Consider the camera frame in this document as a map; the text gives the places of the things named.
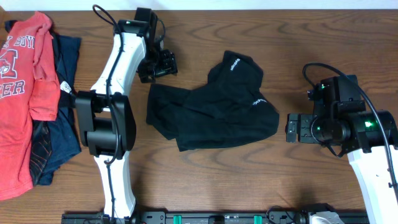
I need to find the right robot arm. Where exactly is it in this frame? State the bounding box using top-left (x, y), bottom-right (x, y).
top-left (285, 75), bottom-right (397, 223)

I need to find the navy blue t-shirt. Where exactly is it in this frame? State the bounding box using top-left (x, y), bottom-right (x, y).
top-left (38, 34), bottom-right (81, 185)

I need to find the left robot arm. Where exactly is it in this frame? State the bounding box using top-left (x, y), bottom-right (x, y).
top-left (75, 4), bottom-right (178, 223)

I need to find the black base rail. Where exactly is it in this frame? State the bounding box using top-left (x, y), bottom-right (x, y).
top-left (61, 203), bottom-right (370, 224)

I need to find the black polo shirt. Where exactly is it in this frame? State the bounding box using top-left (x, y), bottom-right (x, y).
top-left (146, 50), bottom-right (279, 151)

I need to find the black orange patterned garment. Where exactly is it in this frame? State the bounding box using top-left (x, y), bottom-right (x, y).
top-left (29, 121), bottom-right (52, 186)

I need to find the red printed t-shirt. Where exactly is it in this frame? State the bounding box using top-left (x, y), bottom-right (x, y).
top-left (1, 12), bottom-right (60, 200)

